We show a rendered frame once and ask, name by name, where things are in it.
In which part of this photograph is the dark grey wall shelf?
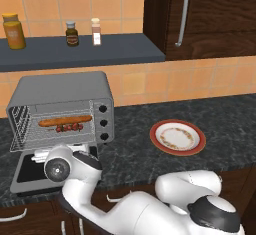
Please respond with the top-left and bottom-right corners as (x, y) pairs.
(0, 33), (167, 73)

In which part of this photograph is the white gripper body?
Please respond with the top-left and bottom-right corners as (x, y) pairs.
(30, 147), (55, 165)

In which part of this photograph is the yellow jar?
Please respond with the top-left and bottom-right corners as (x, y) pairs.
(1, 12), (27, 51)

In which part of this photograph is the silver toaster oven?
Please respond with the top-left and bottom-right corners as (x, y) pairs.
(5, 71), (116, 154)

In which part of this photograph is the toaster oven wire rack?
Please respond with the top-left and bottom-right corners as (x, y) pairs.
(8, 104), (98, 153)

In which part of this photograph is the dark wood cupboard door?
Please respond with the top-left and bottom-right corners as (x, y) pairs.
(143, 0), (256, 62)

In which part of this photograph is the dark brown sauce jar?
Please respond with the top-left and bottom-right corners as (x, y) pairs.
(65, 20), (80, 48)

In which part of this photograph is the silver drawer handle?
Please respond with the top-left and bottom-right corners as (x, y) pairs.
(0, 207), (28, 223)
(106, 194), (123, 204)

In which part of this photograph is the silver cupboard door handle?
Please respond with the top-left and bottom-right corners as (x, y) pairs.
(174, 0), (191, 48)

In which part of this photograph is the baguette bread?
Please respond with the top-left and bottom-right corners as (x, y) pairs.
(37, 114), (94, 128)

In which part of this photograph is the red rimmed white plate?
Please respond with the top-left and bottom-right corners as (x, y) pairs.
(149, 118), (207, 157)

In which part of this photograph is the pale spice shaker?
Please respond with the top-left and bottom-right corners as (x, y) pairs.
(90, 17), (103, 47)

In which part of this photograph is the toaster oven glass door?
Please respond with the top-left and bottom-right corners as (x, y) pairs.
(9, 143), (100, 197)

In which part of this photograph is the red kebab skewer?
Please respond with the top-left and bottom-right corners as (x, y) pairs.
(47, 122), (85, 134)

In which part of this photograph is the dark wood drawer front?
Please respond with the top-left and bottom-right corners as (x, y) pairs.
(0, 200), (65, 235)

